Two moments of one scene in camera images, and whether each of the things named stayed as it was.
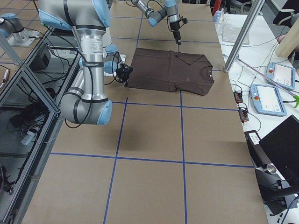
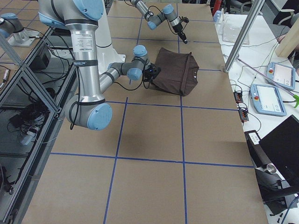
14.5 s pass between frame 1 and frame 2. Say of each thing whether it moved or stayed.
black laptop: stayed
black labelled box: stayed
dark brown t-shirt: moved
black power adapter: stayed
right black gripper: moved
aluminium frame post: stayed
